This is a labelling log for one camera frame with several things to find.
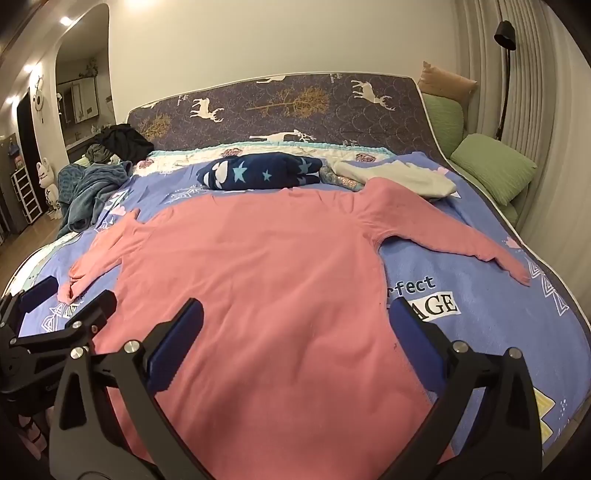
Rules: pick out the white cat figurine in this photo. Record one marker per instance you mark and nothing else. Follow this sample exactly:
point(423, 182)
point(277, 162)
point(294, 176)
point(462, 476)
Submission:
point(48, 183)

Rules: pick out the green pillow front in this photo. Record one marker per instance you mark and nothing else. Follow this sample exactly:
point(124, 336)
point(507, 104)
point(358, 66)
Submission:
point(503, 171)

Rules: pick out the black clothes pile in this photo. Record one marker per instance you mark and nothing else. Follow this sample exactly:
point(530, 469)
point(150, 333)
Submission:
point(125, 142)

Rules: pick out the black floor lamp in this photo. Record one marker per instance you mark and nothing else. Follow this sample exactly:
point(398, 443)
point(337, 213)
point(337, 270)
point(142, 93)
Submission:
point(505, 37)

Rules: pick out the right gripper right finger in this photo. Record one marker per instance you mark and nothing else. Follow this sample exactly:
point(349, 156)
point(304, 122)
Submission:
point(505, 439)

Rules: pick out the green pillow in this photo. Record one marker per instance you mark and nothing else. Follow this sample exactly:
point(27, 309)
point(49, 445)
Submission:
point(503, 171)
point(447, 119)

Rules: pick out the green pillow back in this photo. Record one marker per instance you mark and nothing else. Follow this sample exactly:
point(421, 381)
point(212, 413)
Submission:
point(447, 119)

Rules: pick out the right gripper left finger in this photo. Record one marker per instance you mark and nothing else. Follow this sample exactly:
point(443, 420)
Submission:
point(86, 440)

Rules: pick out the blue printed bed sheet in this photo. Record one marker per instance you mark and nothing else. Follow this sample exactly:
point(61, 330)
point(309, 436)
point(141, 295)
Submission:
point(467, 299)

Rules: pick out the tan pillow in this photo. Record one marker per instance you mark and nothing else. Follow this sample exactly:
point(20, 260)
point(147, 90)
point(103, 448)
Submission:
point(442, 83)

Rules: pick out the navy star fleece blanket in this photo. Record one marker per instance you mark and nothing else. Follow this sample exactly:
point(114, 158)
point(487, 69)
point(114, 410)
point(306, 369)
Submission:
point(260, 171)

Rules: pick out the dark deer pattern headboard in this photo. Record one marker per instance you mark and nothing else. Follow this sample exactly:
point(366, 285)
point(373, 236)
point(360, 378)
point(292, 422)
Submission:
point(352, 109)

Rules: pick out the folded white grey garment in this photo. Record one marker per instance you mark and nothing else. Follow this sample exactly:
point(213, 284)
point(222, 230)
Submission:
point(422, 181)

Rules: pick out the pink long sleeve shirt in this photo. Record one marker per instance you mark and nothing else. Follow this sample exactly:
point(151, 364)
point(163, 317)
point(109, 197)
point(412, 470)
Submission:
point(296, 373)

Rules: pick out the folded floral cloth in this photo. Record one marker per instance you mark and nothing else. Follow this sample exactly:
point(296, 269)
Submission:
point(328, 176)

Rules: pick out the white shelf rack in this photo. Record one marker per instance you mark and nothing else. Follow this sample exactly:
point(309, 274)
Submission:
point(26, 196)

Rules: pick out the teal blanket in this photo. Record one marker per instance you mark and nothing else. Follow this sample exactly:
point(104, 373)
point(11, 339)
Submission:
point(83, 192)

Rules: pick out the grey curtain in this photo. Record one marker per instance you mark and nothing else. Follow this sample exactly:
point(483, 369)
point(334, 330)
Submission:
point(548, 120)

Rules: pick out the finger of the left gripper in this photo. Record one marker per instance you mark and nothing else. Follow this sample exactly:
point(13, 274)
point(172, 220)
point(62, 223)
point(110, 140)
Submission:
point(87, 316)
point(34, 292)

